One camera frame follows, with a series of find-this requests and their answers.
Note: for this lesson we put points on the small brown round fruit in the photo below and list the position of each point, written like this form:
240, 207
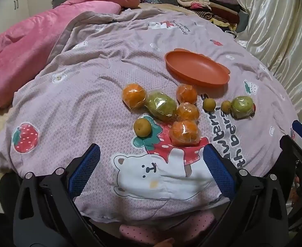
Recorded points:
209, 104
226, 106
142, 126

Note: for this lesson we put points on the pink quilt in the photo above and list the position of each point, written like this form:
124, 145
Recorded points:
24, 43

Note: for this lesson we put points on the plastic-wrapped green fruit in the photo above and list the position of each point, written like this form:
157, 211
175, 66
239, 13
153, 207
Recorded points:
161, 105
241, 106

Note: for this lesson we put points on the orange plastic plate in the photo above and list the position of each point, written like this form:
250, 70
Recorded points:
192, 67

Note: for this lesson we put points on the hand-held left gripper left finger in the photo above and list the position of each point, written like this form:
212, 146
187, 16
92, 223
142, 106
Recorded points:
85, 169

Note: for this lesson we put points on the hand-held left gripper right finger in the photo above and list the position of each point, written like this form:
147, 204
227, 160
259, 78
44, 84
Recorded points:
219, 171

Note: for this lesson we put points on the cream satin curtain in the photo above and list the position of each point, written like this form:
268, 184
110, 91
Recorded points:
282, 30

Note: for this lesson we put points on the stack of folded clothes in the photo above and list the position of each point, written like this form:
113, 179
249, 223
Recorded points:
217, 7

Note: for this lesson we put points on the small red tomato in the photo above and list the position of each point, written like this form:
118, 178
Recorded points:
254, 107

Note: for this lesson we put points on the plastic-wrapped orange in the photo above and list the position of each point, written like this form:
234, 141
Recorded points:
187, 94
187, 112
133, 95
183, 133

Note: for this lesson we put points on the floral patterned cloth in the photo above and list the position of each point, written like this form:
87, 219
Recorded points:
152, 0

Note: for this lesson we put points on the pink dotted pants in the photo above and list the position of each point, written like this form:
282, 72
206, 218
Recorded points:
140, 231

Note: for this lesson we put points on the purple printed blanket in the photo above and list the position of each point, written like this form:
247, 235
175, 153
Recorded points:
89, 82

